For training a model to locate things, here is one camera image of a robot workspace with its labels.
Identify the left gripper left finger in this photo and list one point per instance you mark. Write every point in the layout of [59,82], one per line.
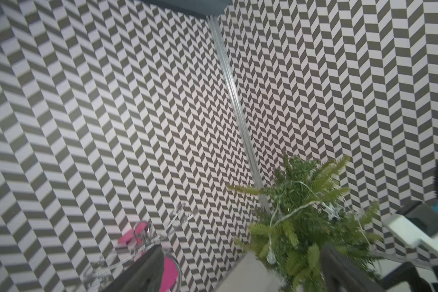
[145,275]

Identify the thin wire fairy light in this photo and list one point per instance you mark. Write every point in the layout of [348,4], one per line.
[307,216]

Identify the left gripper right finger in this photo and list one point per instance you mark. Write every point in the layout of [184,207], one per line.
[342,275]

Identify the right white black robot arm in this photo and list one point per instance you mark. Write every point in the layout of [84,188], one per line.
[407,271]

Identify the right green fern tree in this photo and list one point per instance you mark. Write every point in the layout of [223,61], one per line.
[293,168]

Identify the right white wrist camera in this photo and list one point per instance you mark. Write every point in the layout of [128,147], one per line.
[416,224]

